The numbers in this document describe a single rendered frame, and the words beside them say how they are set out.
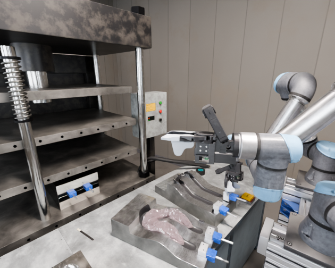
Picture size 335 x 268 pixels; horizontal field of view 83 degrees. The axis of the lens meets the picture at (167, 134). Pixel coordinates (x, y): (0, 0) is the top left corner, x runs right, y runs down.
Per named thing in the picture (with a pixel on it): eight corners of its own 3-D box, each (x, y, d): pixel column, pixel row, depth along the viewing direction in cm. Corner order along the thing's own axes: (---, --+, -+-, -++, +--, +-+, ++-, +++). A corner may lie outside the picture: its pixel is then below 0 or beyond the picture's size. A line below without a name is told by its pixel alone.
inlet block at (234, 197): (248, 204, 111) (248, 195, 111) (244, 207, 108) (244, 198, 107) (227, 197, 121) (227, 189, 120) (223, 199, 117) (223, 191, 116)
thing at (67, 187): (100, 192, 142) (97, 172, 137) (60, 210, 124) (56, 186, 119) (74, 170, 176) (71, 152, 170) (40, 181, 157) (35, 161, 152)
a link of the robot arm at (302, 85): (335, 79, 87) (272, 167, 98) (315, 78, 97) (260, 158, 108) (317, 66, 84) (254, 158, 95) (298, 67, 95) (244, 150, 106)
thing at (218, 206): (238, 218, 106) (239, 210, 104) (234, 223, 102) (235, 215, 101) (217, 208, 114) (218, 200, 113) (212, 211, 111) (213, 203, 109)
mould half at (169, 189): (235, 207, 124) (238, 189, 120) (214, 228, 107) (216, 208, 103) (178, 178, 158) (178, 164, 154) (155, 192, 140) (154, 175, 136)
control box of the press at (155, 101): (168, 222, 221) (169, 92, 177) (148, 236, 200) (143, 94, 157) (156, 212, 235) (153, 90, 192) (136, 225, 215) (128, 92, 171)
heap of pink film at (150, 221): (194, 223, 103) (195, 211, 101) (182, 249, 88) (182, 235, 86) (153, 208, 114) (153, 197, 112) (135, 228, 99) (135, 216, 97)
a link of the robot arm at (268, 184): (272, 184, 63) (278, 153, 59) (285, 207, 52) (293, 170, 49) (246, 182, 64) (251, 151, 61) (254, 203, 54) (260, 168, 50)
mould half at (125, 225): (217, 235, 102) (218, 218, 99) (202, 279, 80) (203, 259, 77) (140, 207, 124) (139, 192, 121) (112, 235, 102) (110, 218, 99)
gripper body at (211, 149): (192, 162, 53) (237, 166, 51) (193, 132, 52) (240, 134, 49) (193, 155, 60) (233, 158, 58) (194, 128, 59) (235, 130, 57)
